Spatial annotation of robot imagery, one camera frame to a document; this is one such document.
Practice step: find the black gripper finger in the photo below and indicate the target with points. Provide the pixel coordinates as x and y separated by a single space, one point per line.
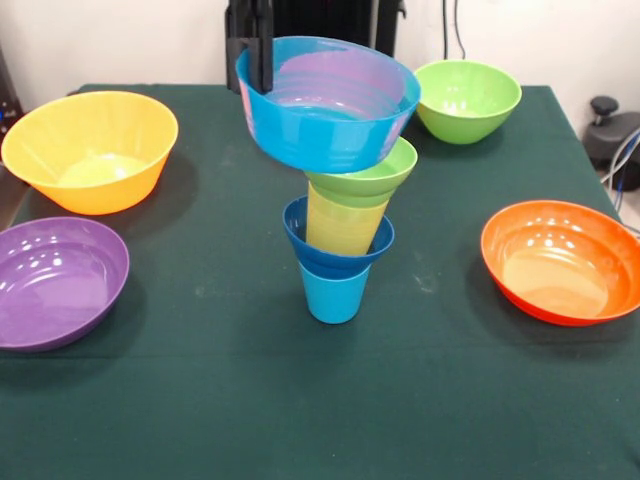
266 50
235 50

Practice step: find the translucent light blue bowl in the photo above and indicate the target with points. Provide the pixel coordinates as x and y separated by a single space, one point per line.
320 135

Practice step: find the small green plastic bowl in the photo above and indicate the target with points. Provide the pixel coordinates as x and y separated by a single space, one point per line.
370 185

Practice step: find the translucent yellow plastic cup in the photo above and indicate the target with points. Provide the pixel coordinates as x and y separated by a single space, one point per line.
340 230

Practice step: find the large green plastic bowl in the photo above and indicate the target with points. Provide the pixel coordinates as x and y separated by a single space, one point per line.
470 95

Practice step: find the small dark blue bowl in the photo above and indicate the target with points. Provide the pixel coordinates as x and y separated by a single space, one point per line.
335 262

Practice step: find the light blue plastic cup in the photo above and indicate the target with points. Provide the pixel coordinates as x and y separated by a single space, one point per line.
332 300

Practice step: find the large yellow plastic bowl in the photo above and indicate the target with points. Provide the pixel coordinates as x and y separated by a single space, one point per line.
90 135

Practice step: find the black equipment box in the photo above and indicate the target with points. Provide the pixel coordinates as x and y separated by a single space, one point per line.
7 100

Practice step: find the shallow purple plastic bowl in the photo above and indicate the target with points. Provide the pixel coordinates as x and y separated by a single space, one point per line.
55 285

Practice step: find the black knob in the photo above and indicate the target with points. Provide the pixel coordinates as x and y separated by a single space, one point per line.
604 106

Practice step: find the dark green tablecloth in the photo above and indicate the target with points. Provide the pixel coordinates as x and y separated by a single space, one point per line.
320 400

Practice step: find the black round base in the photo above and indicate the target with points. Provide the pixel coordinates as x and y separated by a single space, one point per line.
617 135

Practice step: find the shallow orange plastic bowl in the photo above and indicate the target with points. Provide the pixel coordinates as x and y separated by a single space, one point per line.
560 265

